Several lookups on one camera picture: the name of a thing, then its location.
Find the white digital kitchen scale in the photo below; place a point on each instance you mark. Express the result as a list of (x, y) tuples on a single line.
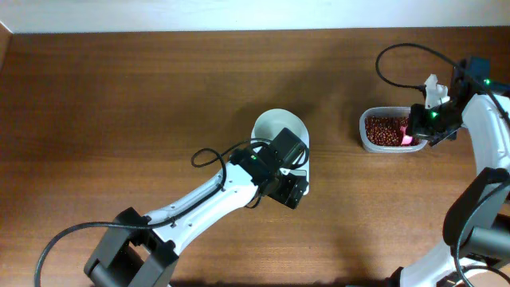
[(277, 158)]

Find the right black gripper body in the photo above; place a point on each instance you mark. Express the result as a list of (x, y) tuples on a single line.
[(419, 130)]

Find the white round bowl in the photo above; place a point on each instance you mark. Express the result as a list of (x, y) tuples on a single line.
[(269, 124)]

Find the pink plastic measuring scoop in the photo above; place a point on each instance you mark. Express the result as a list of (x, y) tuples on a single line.
[(406, 139)]

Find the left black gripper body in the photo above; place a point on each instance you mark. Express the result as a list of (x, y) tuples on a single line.
[(284, 190)]

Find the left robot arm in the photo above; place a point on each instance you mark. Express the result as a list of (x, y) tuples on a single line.
[(143, 250)]

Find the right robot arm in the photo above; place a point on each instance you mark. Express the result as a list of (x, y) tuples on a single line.
[(475, 234)]

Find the red beans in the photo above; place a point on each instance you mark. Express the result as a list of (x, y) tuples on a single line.
[(385, 131)]

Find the clear plastic bean container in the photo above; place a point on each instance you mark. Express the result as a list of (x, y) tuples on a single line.
[(386, 112)]

